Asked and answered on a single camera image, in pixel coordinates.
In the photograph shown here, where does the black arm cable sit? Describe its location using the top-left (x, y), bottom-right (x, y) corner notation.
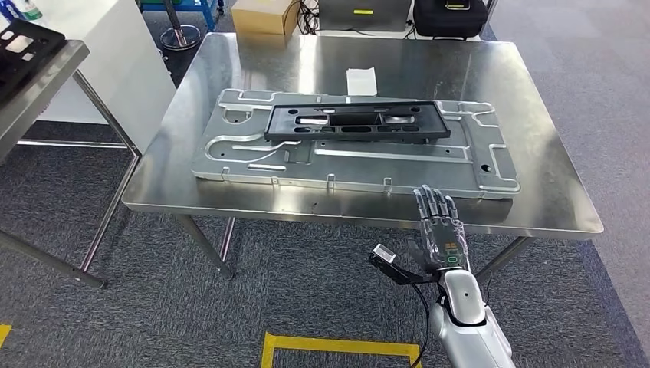
top-left (410, 283), bottom-right (432, 368)

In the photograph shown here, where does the yellow floor tape square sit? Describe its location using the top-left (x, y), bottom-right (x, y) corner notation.
top-left (260, 332), bottom-right (422, 368)

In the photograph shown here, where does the stainless steel workbench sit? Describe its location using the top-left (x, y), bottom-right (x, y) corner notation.
top-left (121, 31), bottom-right (606, 281)

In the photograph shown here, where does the black carry bag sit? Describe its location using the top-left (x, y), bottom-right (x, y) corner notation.
top-left (412, 0), bottom-right (490, 41)

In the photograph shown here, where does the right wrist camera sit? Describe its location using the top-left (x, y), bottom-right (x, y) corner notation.
top-left (368, 243), bottom-right (440, 287)

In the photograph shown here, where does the black stanchion chrome base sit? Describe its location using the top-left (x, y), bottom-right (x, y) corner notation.
top-left (159, 0), bottom-right (202, 51)

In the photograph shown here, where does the white cabinet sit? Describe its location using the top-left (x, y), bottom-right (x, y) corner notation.
top-left (30, 0), bottom-right (177, 153)

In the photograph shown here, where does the clear plastic bottle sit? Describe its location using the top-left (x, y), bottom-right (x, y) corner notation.
top-left (18, 0), bottom-right (44, 22)

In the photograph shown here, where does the grey equipment case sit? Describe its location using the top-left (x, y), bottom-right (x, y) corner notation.
top-left (318, 0), bottom-right (413, 32)

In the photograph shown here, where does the black plastic plate part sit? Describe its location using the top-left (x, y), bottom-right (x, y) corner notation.
top-left (263, 100), bottom-right (452, 145)
top-left (0, 18), bottom-right (67, 105)

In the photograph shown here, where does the white paper sheet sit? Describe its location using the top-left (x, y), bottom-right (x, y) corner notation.
top-left (346, 67), bottom-right (379, 97)

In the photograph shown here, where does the brown cardboard box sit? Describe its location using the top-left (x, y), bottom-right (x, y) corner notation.
top-left (231, 0), bottom-right (301, 37)

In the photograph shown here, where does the aluminium fixture plate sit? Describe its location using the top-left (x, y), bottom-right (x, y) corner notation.
top-left (191, 88), bottom-right (521, 201)

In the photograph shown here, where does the stainless steel table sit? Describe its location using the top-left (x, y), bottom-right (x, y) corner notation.
top-left (0, 40), bottom-right (143, 291)

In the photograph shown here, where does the blue metal cart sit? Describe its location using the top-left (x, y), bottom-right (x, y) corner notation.
top-left (136, 0), bottom-right (225, 32)

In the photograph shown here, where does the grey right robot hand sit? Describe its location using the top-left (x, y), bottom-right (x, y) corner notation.
top-left (405, 184), bottom-right (471, 274)

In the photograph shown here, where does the black cable bundle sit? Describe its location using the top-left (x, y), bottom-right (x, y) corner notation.
top-left (297, 0), bottom-right (321, 35)

